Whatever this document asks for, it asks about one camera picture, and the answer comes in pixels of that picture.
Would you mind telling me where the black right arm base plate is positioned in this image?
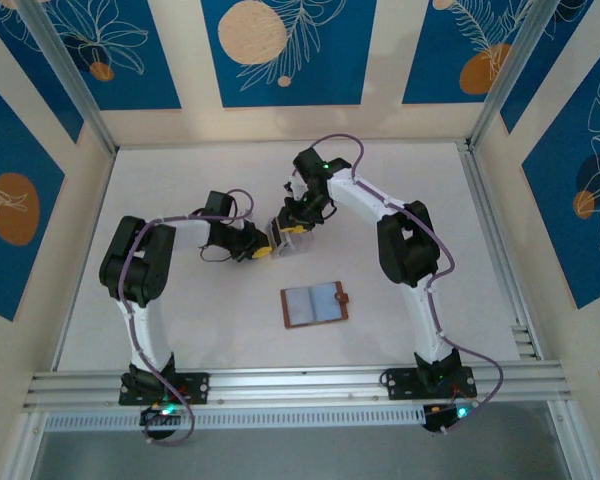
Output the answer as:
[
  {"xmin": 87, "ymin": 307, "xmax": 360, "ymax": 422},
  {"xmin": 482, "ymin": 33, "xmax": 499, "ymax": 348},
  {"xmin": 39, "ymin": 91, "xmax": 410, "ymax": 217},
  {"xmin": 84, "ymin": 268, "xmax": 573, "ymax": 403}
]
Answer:
[{"xmin": 383, "ymin": 366, "xmax": 479, "ymax": 402}]

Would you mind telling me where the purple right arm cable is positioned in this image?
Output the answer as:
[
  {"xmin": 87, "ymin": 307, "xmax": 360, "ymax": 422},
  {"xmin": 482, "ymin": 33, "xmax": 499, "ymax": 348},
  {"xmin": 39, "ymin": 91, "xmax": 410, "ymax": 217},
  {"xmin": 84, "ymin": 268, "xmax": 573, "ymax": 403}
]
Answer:
[{"xmin": 309, "ymin": 132, "xmax": 506, "ymax": 436}]

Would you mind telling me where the aluminium table side rail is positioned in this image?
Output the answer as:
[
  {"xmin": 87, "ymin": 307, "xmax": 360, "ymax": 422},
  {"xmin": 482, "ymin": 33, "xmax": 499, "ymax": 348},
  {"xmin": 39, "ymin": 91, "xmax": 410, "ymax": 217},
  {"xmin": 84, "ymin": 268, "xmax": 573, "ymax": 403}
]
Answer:
[{"xmin": 456, "ymin": 141, "xmax": 542, "ymax": 362}]

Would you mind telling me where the aluminium frame post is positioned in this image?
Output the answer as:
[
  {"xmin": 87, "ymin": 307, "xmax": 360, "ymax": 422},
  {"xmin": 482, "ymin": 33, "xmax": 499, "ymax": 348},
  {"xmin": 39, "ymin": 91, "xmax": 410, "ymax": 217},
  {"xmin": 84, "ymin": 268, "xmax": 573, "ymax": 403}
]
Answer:
[
  {"xmin": 16, "ymin": 0, "xmax": 120, "ymax": 154},
  {"xmin": 466, "ymin": 0, "xmax": 567, "ymax": 152}
]

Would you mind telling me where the thin black left gripper cable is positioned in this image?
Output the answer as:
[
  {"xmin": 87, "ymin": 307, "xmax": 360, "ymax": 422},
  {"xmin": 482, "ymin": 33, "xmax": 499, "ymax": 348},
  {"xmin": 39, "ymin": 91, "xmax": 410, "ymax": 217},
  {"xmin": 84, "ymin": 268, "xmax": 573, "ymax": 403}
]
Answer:
[{"xmin": 199, "ymin": 244, "xmax": 237, "ymax": 264}]

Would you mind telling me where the clear acrylic card box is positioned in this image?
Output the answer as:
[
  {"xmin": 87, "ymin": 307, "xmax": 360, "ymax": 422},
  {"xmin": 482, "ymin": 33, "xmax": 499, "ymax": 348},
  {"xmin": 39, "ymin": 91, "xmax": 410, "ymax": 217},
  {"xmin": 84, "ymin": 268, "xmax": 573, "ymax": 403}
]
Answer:
[{"xmin": 263, "ymin": 215, "xmax": 316, "ymax": 260}]

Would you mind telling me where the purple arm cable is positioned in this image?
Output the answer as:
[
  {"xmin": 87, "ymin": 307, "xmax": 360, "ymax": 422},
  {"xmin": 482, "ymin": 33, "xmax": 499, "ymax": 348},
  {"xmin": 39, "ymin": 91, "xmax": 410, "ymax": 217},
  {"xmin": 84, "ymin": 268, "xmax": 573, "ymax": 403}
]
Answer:
[
  {"xmin": 119, "ymin": 188, "xmax": 256, "ymax": 449},
  {"xmin": 309, "ymin": 132, "xmax": 506, "ymax": 436}
]

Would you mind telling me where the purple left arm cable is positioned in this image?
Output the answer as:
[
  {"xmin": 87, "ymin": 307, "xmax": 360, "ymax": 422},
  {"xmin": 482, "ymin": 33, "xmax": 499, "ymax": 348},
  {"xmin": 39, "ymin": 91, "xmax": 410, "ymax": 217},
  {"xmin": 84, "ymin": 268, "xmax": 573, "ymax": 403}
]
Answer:
[{"xmin": 119, "ymin": 188, "xmax": 256, "ymax": 449}]

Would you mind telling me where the grey metal panel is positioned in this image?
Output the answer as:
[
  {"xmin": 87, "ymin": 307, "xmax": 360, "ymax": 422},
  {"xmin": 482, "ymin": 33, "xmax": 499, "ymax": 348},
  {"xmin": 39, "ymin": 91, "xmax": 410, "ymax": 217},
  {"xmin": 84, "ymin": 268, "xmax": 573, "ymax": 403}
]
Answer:
[{"xmin": 28, "ymin": 429, "xmax": 577, "ymax": 480}]

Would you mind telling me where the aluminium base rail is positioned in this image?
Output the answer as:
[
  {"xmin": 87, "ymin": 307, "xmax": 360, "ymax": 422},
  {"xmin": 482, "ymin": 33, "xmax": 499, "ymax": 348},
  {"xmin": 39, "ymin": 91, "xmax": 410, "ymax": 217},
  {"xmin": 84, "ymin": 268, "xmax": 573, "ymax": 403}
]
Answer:
[{"xmin": 21, "ymin": 361, "xmax": 574, "ymax": 412}]

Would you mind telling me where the controller board green light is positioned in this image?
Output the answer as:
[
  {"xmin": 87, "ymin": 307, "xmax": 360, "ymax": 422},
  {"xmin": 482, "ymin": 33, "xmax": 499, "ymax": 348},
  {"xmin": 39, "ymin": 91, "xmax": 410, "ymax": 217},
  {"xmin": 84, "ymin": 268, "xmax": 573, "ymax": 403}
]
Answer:
[
  {"xmin": 421, "ymin": 401, "xmax": 477, "ymax": 434},
  {"xmin": 139, "ymin": 399, "xmax": 182, "ymax": 427}
]

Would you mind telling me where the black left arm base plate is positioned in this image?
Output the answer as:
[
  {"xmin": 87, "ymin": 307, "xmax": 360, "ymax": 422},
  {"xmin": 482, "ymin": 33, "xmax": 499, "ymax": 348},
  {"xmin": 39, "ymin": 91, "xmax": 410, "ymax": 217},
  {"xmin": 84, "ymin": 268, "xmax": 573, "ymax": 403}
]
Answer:
[{"xmin": 118, "ymin": 371, "xmax": 212, "ymax": 407}]

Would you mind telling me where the right controller board green light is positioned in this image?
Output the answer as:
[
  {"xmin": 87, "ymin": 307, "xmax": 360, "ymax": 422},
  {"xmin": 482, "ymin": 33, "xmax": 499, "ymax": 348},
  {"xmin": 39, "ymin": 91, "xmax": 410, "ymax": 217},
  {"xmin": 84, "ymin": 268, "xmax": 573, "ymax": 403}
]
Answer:
[{"xmin": 421, "ymin": 401, "xmax": 477, "ymax": 434}]

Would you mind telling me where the left controller board green light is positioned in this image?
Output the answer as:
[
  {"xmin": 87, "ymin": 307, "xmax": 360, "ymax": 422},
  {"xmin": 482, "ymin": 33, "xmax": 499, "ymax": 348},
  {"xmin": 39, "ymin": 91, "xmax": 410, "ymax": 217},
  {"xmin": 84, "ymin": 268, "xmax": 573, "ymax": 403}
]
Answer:
[{"xmin": 139, "ymin": 399, "xmax": 182, "ymax": 427}]

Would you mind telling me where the brown leather card holder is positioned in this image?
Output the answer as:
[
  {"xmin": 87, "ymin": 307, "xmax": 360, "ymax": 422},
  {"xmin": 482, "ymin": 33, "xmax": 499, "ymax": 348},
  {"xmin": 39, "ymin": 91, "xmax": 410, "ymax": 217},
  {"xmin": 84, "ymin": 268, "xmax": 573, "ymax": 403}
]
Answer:
[{"xmin": 279, "ymin": 280, "xmax": 353, "ymax": 330}]

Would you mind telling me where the white slotted cable duct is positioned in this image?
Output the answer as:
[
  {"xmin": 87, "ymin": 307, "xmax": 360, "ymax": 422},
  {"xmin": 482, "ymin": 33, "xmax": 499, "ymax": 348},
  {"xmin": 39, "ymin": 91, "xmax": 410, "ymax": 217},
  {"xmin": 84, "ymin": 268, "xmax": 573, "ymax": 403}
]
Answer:
[{"xmin": 43, "ymin": 405, "xmax": 427, "ymax": 433}]

